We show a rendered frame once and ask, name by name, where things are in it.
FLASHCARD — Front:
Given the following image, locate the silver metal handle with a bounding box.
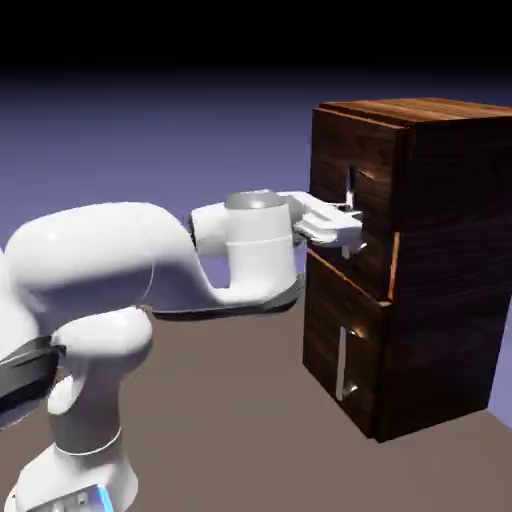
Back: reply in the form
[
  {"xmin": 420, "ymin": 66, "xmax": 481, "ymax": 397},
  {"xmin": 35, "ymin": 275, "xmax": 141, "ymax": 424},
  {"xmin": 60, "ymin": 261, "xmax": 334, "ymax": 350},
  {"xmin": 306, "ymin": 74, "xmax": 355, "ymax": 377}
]
[
  {"xmin": 341, "ymin": 163, "xmax": 375, "ymax": 260},
  {"xmin": 335, "ymin": 325, "xmax": 367, "ymax": 402}
]

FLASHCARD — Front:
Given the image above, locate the dark wood cabinet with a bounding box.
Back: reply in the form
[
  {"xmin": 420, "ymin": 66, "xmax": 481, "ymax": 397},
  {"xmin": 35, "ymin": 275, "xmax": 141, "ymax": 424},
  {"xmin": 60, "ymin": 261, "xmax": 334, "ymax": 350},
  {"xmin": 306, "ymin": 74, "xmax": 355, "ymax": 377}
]
[{"xmin": 302, "ymin": 96, "xmax": 512, "ymax": 444}]

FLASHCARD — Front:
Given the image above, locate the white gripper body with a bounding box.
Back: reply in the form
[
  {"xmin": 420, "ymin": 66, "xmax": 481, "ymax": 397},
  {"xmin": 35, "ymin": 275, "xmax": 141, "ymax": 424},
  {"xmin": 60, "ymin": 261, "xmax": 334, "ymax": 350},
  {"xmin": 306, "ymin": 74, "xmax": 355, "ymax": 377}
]
[{"xmin": 293, "ymin": 192, "xmax": 367, "ymax": 246}]

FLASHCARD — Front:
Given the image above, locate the dark wood door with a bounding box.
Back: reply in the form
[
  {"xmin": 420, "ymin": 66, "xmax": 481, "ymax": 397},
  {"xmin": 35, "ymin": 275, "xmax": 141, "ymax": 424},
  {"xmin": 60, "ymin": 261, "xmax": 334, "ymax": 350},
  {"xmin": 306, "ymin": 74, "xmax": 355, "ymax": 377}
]
[
  {"xmin": 306, "ymin": 106, "xmax": 413, "ymax": 301},
  {"xmin": 302, "ymin": 248, "xmax": 392, "ymax": 441}
]

